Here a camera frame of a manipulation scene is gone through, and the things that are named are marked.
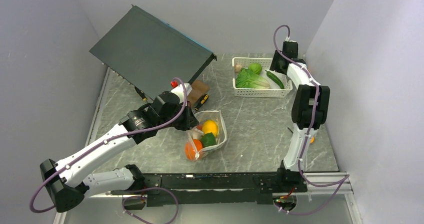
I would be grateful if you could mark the green lettuce head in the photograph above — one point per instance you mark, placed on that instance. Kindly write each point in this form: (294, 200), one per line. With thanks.
(250, 80)

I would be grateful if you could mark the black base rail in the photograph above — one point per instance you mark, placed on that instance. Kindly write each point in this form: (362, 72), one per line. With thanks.
(246, 187)

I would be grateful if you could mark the white plastic basket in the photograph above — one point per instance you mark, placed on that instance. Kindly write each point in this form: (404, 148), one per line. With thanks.
(273, 91)

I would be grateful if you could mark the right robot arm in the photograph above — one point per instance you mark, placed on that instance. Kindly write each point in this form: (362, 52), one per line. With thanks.
(309, 111)

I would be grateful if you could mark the yellow black screwdriver left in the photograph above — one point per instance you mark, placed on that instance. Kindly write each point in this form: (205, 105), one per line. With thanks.
(141, 94)

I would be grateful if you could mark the green lime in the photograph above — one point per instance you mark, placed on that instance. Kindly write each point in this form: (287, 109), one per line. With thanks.
(255, 68)

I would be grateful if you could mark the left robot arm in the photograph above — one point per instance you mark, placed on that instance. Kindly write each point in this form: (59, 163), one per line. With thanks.
(70, 180)

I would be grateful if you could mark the clear zip top bag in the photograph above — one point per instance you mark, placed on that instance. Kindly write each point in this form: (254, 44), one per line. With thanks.
(221, 138)

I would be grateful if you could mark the dark green avocado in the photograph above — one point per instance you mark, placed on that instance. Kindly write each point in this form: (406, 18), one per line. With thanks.
(208, 140)

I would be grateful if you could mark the dark grey server chassis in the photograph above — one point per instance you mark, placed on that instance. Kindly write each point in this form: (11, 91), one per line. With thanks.
(149, 53)

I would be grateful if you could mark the green chili pepper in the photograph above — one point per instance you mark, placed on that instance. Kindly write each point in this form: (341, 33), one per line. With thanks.
(275, 79)

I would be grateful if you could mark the yellow black screwdriver right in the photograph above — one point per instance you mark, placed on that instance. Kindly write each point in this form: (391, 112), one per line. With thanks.
(201, 102)

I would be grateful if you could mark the orange tangerine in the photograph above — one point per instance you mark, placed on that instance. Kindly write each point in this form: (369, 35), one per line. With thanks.
(192, 150)

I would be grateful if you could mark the yellow black screwdriver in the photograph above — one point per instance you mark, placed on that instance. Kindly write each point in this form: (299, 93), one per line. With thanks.
(141, 94)
(201, 102)

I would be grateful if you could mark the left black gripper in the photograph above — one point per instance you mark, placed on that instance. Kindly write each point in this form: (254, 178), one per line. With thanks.
(190, 120)

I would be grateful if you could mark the small brown mushroom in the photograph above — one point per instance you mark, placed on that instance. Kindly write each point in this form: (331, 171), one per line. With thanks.
(238, 68)

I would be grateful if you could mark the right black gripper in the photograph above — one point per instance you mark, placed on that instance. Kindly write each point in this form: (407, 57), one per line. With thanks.
(274, 66)

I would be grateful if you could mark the brown wooden board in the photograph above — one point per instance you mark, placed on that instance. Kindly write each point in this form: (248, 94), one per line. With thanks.
(199, 88)

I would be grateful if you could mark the yellow lemon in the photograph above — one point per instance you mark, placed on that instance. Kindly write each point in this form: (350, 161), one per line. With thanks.
(210, 126)

